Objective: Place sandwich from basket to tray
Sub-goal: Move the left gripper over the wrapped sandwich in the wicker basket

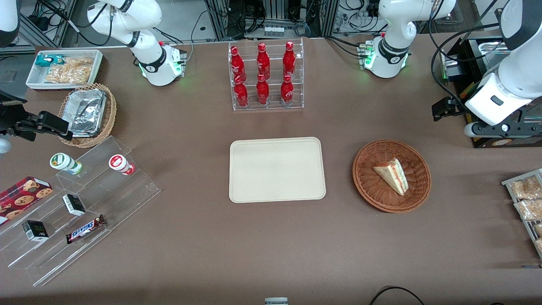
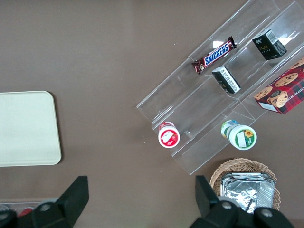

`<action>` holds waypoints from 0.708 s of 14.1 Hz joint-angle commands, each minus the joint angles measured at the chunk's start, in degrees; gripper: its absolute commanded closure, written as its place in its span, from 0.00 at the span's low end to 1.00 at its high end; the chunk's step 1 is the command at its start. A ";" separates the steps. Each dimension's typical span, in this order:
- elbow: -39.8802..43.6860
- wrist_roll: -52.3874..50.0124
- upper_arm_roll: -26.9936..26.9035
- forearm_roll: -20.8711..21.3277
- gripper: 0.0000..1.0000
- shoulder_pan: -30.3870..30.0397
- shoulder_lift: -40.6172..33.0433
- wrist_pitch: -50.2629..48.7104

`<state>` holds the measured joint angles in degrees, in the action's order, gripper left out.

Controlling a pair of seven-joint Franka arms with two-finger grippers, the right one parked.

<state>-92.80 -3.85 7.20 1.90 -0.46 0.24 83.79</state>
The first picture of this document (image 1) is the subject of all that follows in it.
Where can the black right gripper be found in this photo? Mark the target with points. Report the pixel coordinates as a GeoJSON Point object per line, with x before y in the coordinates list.
{"type": "Point", "coordinates": [9, 111]}

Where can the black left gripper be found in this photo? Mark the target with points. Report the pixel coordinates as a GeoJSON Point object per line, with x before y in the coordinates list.
{"type": "Point", "coordinates": [457, 106]}

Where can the triangle sandwich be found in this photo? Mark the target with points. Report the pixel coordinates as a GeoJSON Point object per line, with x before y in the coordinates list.
{"type": "Point", "coordinates": [393, 174]}

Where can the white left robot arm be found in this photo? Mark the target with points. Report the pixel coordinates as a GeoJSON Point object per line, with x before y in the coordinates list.
{"type": "Point", "coordinates": [394, 25]}

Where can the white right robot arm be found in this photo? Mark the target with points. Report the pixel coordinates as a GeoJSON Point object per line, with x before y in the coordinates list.
{"type": "Point", "coordinates": [144, 42]}

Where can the aluminium foil tray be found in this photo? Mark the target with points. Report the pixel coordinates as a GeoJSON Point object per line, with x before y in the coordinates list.
{"type": "Point", "coordinates": [87, 112]}

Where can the oval light wicker basket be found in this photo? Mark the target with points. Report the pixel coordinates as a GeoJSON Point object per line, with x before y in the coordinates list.
{"type": "Point", "coordinates": [109, 114]}

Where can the round brown wicker basket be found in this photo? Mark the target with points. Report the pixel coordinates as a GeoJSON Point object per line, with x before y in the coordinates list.
{"type": "Point", "coordinates": [372, 190]}

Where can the beige plastic tray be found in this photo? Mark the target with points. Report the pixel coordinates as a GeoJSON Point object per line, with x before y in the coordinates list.
{"type": "Point", "coordinates": [275, 169]}

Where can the green-lidded white cup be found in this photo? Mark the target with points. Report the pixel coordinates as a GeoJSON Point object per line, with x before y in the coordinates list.
{"type": "Point", "coordinates": [62, 162]}

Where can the white rectangular bin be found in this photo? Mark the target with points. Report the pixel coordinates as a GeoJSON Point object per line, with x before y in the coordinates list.
{"type": "Point", "coordinates": [36, 78]}

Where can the clear bag of crackers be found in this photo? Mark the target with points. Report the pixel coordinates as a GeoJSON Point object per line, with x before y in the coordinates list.
{"type": "Point", "coordinates": [70, 72]}

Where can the black equipment box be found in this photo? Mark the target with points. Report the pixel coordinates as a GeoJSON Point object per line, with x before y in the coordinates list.
{"type": "Point", "coordinates": [470, 59]}

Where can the teal snack packet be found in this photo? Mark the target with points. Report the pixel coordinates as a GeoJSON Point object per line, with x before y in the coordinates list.
{"type": "Point", "coordinates": [45, 60]}

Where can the red-lidded white cup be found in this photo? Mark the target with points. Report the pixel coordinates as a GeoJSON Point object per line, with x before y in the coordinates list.
{"type": "Point", "coordinates": [118, 163]}

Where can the red cookie box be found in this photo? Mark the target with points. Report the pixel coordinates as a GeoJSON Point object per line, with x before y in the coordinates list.
{"type": "Point", "coordinates": [23, 195]}

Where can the small black box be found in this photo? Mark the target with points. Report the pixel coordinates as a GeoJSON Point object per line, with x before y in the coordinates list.
{"type": "Point", "coordinates": [73, 205]}
{"type": "Point", "coordinates": [35, 231]}

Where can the clear acrylic stepped display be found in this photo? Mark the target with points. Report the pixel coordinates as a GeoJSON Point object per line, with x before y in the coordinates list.
{"type": "Point", "coordinates": [127, 199]}

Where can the snickers chocolate bar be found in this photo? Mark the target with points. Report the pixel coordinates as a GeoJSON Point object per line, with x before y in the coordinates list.
{"type": "Point", "coordinates": [84, 229]}

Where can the clear bag of pastries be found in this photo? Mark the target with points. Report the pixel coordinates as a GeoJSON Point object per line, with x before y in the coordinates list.
{"type": "Point", "coordinates": [529, 209]}
{"type": "Point", "coordinates": [525, 188]}
{"type": "Point", "coordinates": [537, 229]}
{"type": "Point", "coordinates": [539, 245]}

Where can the clear acrylic bottle rack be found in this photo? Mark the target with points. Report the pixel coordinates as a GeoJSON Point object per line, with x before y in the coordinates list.
{"type": "Point", "coordinates": [296, 101]}

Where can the red cola bottle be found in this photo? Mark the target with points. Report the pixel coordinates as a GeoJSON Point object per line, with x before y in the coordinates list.
{"type": "Point", "coordinates": [241, 93]}
{"type": "Point", "coordinates": [237, 64]}
{"type": "Point", "coordinates": [289, 60]}
{"type": "Point", "coordinates": [287, 91]}
{"type": "Point", "coordinates": [262, 91]}
{"type": "Point", "coordinates": [263, 61]}

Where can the white power strip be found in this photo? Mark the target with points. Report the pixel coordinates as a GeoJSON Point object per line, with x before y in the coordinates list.
{"type": "Point", "coordinates": [273, 31]}

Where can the small grey device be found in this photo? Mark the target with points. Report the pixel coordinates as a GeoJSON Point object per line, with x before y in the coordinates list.
{"type": "Point", "coordinates": [276, 301]}

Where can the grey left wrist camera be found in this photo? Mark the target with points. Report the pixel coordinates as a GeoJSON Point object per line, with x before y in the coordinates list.
{"type": "Point", "coordinates": [471, 129]}

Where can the aluminium frame rack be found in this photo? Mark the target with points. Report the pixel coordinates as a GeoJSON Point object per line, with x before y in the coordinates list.
{"type": "Point", "coordinates": [220, 19]}

